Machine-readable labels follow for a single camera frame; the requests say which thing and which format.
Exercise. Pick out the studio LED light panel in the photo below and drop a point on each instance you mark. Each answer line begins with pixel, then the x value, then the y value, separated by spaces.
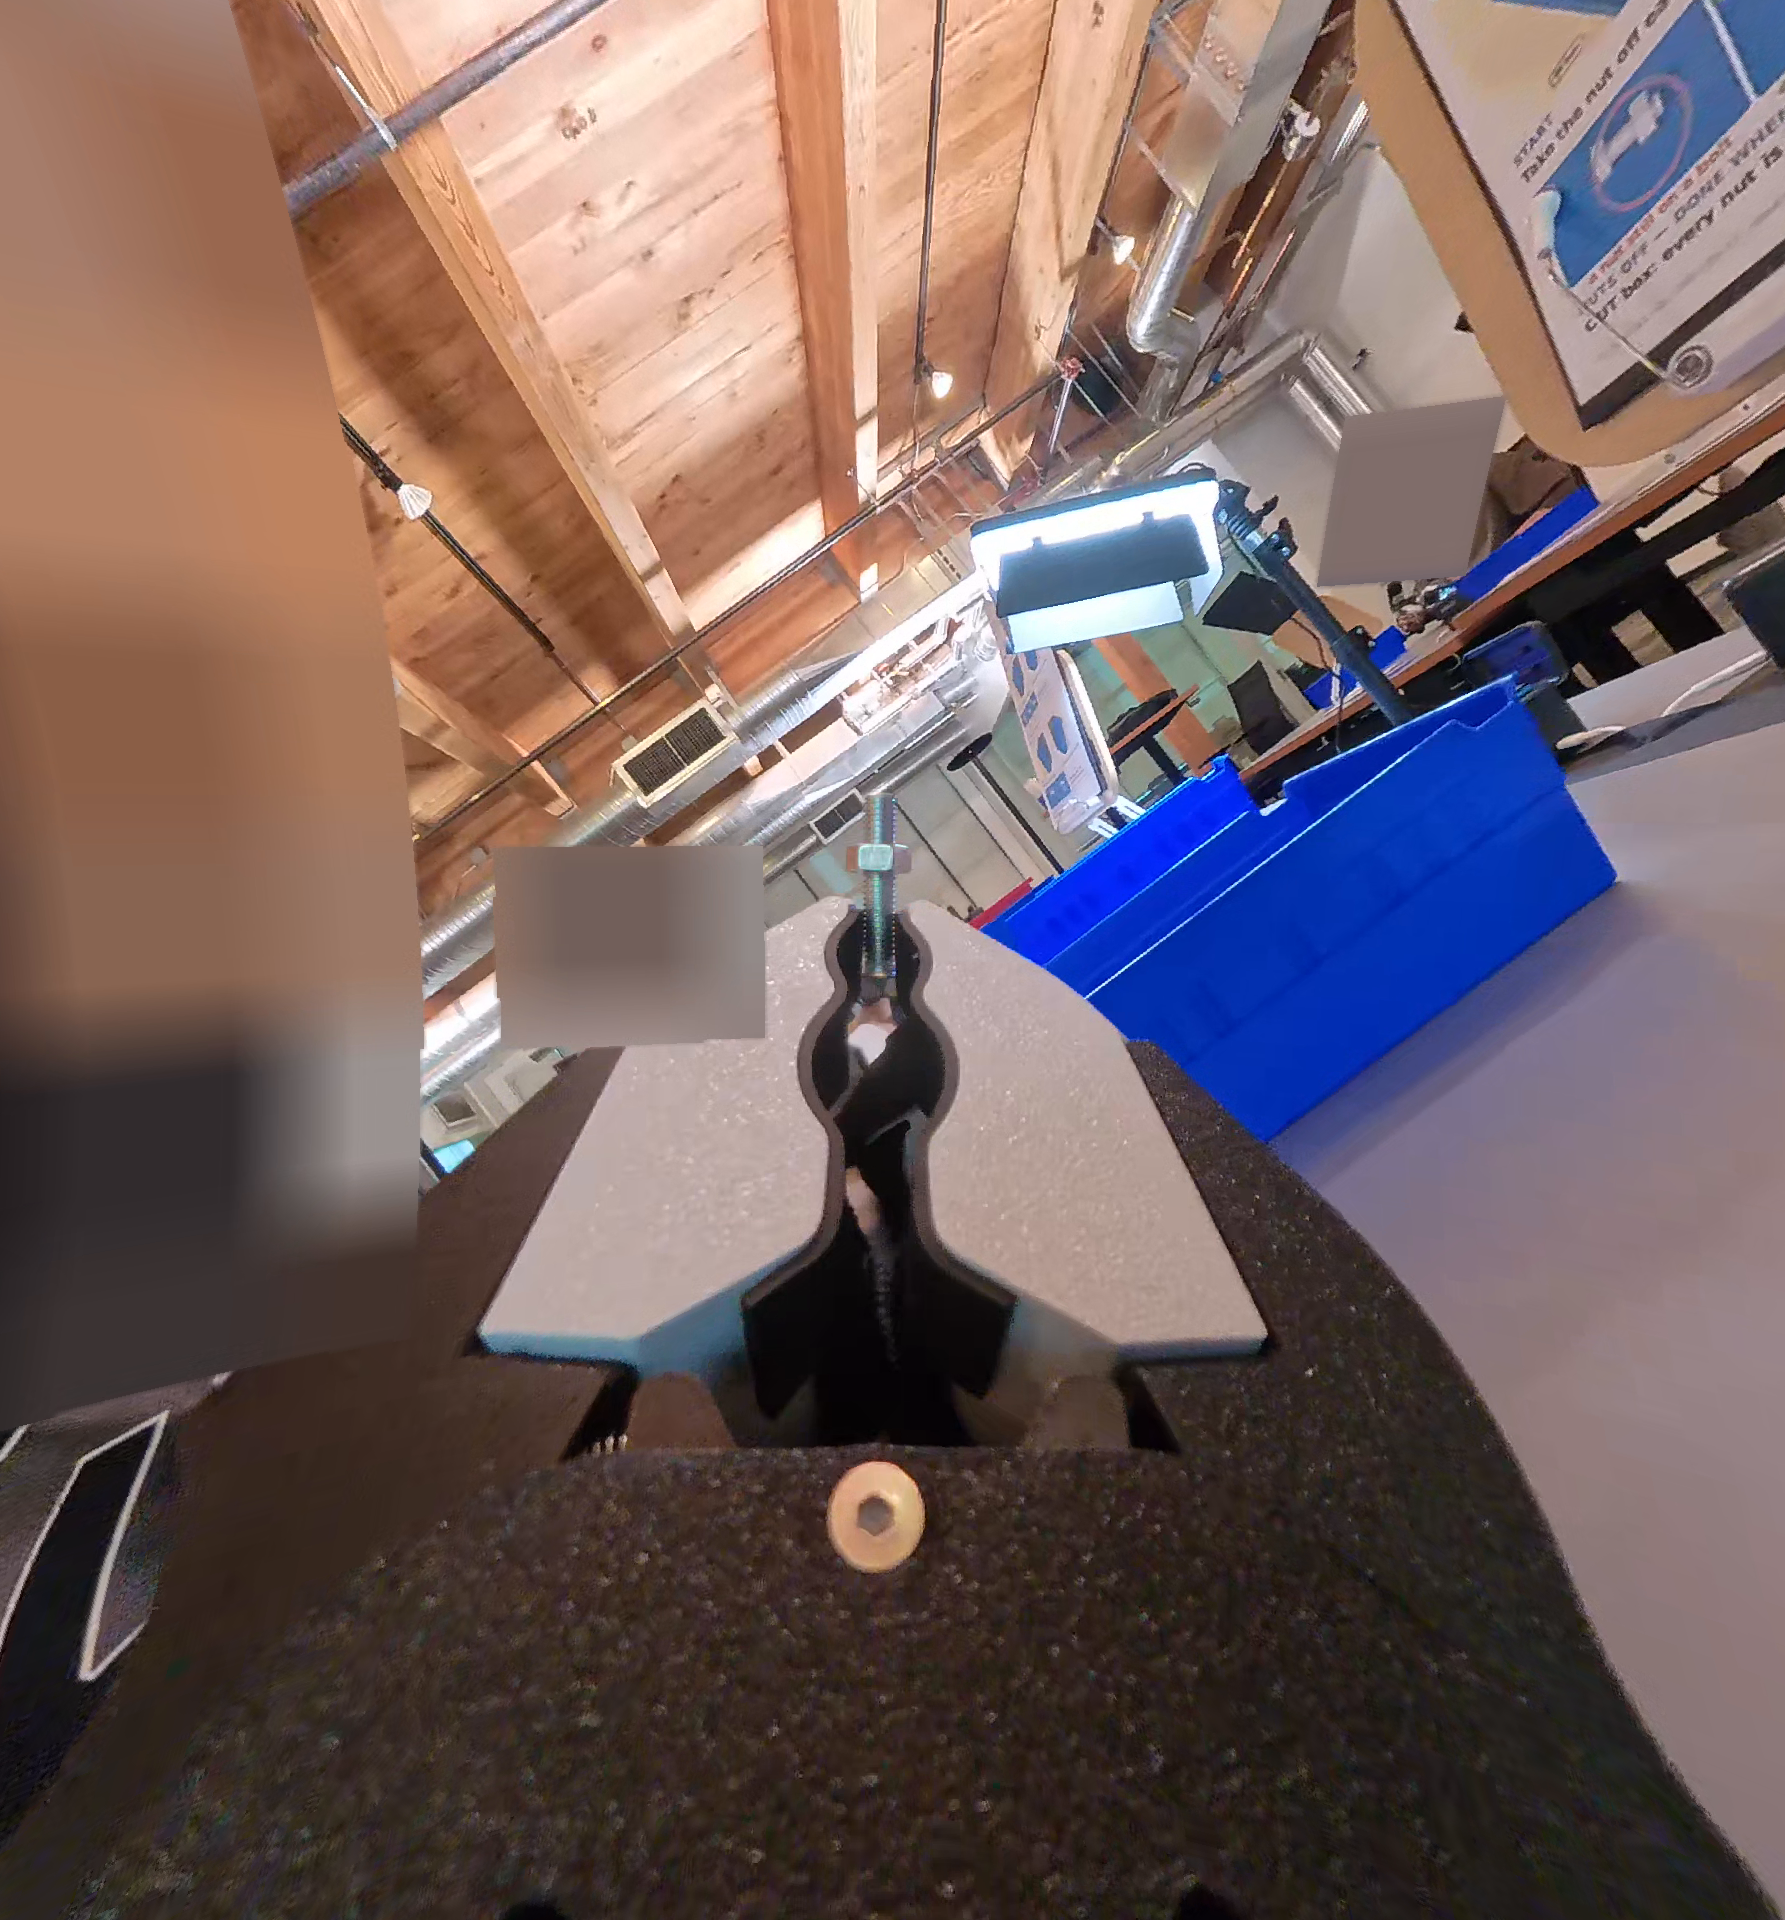
pixel 1087 529

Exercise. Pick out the small black charging dock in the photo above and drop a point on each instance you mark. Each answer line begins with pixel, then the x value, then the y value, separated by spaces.
pixel 1523 661

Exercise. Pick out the black light stand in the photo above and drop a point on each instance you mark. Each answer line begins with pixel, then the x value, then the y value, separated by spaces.
pixel 1327 630

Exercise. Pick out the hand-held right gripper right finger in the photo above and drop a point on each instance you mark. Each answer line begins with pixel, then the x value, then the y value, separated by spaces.
pixel 1087 1184

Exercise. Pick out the blue plastic bin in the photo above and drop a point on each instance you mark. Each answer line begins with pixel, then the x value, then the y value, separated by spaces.
pixel 1537 541
pixel 1358 929
pixel 1132 870

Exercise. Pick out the thin long steel bolt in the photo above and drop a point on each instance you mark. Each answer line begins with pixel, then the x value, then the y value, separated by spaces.
pixel 880 916

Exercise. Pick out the instruction poster on stand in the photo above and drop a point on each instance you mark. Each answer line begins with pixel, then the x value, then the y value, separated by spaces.
pixel 1049 734

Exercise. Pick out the wooden office table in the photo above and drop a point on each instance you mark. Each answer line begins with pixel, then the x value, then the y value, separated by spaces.
pixel 1582 524

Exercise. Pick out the black floor lamp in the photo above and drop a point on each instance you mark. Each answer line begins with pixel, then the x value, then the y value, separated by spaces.
pixel 972 751

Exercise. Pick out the red plastic bin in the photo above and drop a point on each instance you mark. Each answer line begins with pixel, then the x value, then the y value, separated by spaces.
pixel 999 910

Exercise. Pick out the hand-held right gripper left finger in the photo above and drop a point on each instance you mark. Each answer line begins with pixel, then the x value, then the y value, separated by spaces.
pixel 653 1184

